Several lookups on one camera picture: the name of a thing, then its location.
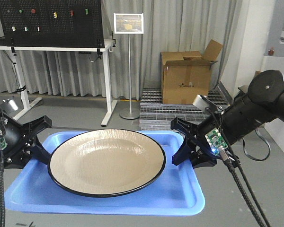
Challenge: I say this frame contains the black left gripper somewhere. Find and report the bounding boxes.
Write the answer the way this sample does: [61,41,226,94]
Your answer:
[0,110,52,169]

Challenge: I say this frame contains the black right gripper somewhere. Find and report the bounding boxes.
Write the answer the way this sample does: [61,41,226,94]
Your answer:
[170,113,240,168]

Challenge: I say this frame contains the blue plastic tray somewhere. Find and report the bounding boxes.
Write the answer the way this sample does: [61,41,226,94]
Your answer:
[5,131,205,216]

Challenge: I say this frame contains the beige plate with black rim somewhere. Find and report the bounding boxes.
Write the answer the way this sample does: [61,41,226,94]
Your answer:
[48,129,166,197]

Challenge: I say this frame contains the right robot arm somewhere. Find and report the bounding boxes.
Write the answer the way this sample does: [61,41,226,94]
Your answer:
[171,70,284,168]

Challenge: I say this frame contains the right green circuit board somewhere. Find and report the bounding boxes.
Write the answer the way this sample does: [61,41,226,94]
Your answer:
[205,128,228,156]

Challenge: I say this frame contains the metal floor grates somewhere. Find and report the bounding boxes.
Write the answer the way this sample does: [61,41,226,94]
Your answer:
[139,81,232,131]

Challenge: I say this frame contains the front cardboard box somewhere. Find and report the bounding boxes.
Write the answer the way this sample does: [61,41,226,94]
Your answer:
[162,60,215,105]

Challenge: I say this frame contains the cardboard box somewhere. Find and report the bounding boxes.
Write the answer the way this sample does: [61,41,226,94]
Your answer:
[160,39,223,66]
[162,60,215,105]

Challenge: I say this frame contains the white standing desk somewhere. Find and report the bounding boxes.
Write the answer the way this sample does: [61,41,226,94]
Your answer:
[0,39,117,127]

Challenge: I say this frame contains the rear cardboard box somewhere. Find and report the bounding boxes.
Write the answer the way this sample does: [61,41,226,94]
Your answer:
[160,39,223,66]

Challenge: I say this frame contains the grey curtain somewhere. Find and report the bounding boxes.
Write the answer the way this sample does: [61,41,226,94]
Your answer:
[0,0,243,98]

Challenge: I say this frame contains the black pegboard panel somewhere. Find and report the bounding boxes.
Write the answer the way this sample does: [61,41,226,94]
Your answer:
[0,0,105,49]

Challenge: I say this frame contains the sign stand with picture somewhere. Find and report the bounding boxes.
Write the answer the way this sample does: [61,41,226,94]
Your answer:
[114,13,144,120]

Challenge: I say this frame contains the left black braided cable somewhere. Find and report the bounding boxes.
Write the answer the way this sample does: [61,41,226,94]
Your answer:
[0,151,7,227]

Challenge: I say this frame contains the black braided cable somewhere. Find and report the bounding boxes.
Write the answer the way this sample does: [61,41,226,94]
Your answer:
[217,148,272,227]
[0,151,7,227]

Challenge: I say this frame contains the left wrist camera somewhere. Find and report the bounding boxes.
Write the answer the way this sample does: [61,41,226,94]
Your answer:
[0,98,18,115]

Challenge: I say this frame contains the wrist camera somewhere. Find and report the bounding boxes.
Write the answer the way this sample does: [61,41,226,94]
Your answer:
[0,98,18,115]
[193,95,223,114]

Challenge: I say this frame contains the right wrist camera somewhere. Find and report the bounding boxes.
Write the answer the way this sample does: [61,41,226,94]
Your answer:
[193,95,223,114]

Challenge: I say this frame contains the right black braided cable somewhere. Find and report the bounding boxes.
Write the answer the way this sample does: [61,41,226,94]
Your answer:
[217,148,272,227]

